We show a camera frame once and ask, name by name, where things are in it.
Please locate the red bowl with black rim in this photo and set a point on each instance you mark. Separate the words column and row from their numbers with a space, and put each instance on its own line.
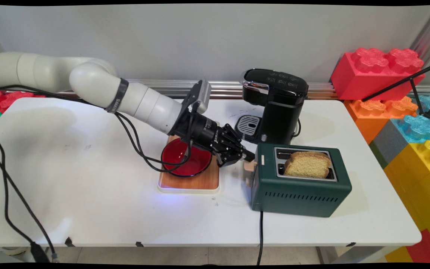
column 196, row 162

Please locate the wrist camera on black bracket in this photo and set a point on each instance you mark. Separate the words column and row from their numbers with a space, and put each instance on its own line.
column 199, row 95

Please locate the wooden serving tray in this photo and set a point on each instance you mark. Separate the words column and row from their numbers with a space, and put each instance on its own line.
column 200, row 183

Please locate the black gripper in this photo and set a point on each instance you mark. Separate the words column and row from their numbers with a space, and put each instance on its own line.
column 203, row 130

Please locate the toasted bread slice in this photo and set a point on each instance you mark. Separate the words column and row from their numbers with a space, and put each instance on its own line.
column 307, row 164

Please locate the horizontal aluminium rail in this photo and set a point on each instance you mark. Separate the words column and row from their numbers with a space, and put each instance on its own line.
column 222, row 89

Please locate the orange toy brick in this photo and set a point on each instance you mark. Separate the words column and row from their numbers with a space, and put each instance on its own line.
column 381, row 108

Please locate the yellow toy brick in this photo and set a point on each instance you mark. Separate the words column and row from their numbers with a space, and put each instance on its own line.
column 418, row 175

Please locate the grey toy brick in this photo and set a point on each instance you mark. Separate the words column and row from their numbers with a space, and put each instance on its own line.
column 390, row 140

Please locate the light blue toy brick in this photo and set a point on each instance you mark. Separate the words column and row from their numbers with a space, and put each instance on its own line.
column 420, row 125

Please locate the small red toy brick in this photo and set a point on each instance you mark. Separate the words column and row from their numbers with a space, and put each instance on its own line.
column 8, row 100

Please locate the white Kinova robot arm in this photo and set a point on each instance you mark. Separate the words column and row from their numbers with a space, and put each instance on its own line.
column 99, row 84

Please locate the wooden toaster lever knob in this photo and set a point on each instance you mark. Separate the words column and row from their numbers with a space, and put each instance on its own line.
column 250, row 166

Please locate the dark green toaster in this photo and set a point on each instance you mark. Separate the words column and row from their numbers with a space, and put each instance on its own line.
column 297, row 196

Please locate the black capsule coffee machine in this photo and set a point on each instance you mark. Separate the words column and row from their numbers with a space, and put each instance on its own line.
column 278, row 108

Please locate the black tripod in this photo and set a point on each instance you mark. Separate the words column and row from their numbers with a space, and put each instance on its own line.
column 420, row 93

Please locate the large red toy brick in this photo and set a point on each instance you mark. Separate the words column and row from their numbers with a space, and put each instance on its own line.
column 377, row 73

